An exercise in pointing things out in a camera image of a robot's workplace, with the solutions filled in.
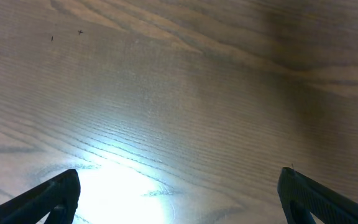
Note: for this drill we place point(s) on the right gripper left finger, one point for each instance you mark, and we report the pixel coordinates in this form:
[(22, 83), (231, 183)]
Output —
[(56, 199)]

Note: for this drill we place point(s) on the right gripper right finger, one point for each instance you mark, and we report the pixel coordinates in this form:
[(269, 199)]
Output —
[(302, 198)]

